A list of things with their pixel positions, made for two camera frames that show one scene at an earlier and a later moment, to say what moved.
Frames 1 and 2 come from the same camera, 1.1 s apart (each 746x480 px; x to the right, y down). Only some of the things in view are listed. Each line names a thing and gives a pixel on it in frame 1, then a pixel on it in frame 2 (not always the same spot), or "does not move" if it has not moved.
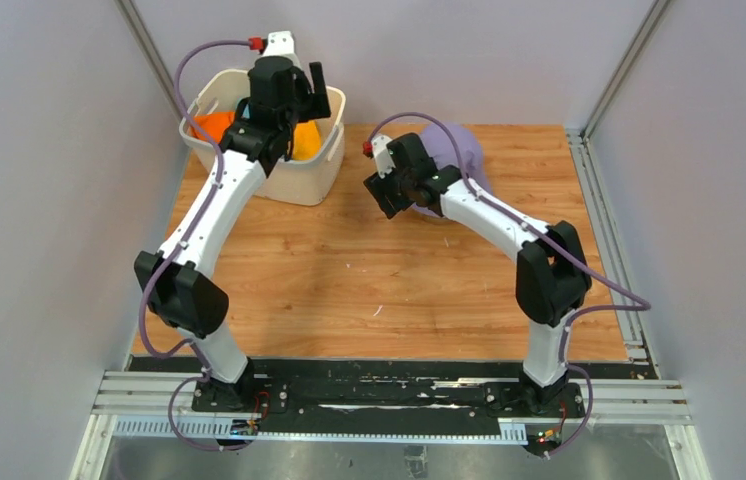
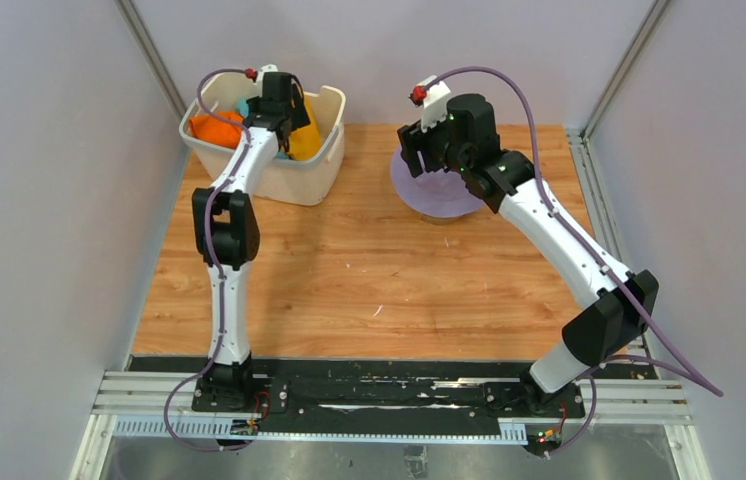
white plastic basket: x=312 y=182 does not move
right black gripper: x=380 y=188 to x=413 y=140
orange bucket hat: x=215 y=124 does not move
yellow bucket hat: x=306 y=140 does not move
